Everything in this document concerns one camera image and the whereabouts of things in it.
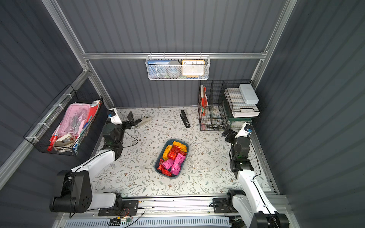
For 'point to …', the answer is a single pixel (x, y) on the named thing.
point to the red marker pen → (52, 140)
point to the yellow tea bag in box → (183, 147)
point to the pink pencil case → (74, 119)
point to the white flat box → (248, 93)
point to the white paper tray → (237, 105)
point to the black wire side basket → (47, 126)
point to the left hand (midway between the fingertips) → (125, 113)
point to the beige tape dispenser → (66, 141)
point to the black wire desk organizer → (214, 112)
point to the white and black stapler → (139, 123)
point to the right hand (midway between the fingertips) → (239, 128)
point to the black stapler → (185, 119)
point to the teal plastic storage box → (159, 157)
